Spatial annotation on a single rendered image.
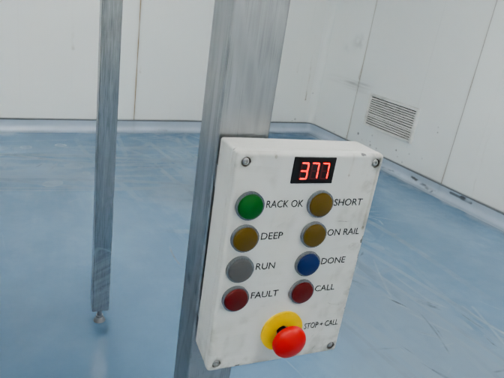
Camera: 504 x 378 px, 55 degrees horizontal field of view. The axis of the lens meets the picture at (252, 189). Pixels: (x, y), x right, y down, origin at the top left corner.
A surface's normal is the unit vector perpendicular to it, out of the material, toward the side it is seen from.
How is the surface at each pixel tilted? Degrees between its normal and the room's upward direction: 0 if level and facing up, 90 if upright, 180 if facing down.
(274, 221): 90
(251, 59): 90
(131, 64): 90
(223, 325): 90
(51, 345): 0
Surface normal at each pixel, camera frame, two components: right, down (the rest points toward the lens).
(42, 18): 0.48, 0.38
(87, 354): 0.15, -0.92
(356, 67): -0.87, 0.06
